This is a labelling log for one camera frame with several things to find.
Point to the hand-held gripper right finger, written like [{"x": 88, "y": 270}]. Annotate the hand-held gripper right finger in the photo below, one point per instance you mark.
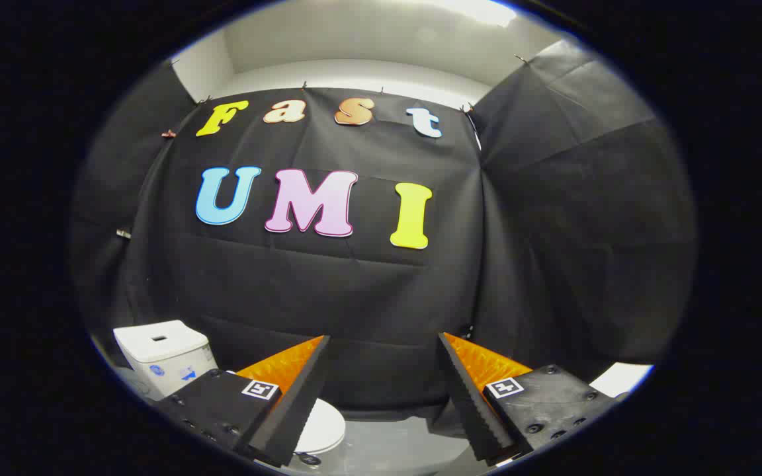
[{"x": 472, "y": 403}]

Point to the black backdrop cloth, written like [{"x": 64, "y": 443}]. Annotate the black backdrop cloth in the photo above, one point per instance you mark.
[{"x": 354, "y": 297}]

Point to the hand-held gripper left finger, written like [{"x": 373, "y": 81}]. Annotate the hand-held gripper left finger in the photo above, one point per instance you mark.
[{"x": 298, "y": 403}]

